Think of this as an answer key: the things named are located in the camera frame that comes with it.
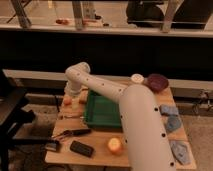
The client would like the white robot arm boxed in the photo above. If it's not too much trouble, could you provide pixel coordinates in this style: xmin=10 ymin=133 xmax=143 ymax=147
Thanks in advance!
xmin=65 ymin=62 xmax=176 ymax=171

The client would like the white cup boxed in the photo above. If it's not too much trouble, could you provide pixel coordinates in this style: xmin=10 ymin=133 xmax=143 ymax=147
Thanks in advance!
xmin=130 ymin=73 xmax=144 ymax=84

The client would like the green plastic tray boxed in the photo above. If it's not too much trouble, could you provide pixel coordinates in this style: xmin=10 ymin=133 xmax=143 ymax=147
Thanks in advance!
xmin=83 ymin=90 xmax=122 ymax=128

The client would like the metal fork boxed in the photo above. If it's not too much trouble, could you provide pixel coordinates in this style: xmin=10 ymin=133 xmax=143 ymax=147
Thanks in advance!
xmin=58 ymin=115 xmax=84 ymax=120

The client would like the purple bowl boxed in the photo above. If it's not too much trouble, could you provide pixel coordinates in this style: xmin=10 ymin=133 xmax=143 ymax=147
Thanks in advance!
xmin=147 ymin=74 xmax=169 ymax=93

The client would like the yellow apple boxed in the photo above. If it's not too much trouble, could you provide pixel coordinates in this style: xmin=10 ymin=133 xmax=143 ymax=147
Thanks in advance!
xmin=107 ymin=138 xmax=122 ymax=155

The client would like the blue cloth back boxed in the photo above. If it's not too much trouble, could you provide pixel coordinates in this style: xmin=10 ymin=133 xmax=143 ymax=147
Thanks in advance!
xmin=160 ymin=105 xmax=179 ymax=116

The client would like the blue cloth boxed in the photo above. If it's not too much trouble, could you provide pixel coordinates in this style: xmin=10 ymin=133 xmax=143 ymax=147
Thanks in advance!
xmin=166 ymin=116 xmax=182 ymax=133
xmin=170 ymin=140 xmax=190 ymax=165
xmin=160 ymin=105 xmax=179 ymax=116

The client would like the black rectangular block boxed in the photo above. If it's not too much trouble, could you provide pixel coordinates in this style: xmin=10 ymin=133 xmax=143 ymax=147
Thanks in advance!
xmin=70 ymin=141 xmax=94 ymax=157

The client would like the blue cloth middle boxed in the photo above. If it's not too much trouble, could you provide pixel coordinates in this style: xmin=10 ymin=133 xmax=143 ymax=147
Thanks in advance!
xmin=166 ymin=116 xmax=182 ymax=133

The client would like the small grey brush block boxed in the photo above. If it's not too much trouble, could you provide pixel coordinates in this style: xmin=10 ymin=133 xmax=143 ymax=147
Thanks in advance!
xmin=45 ymin=143 xmax=59 ymax=152

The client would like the blue cloth front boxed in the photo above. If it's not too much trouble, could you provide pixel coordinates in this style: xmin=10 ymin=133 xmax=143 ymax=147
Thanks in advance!
xmin=170 ymin=140 xmax=190 ymax=165

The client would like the black stand left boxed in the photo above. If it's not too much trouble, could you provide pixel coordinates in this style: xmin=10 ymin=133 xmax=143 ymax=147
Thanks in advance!
xmin=0 ymin=69 xmax=59 ymax=171

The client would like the black handled tool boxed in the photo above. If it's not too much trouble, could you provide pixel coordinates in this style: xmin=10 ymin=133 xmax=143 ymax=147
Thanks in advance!
xmin=52 ymin=128 xmax=91 ymax=139

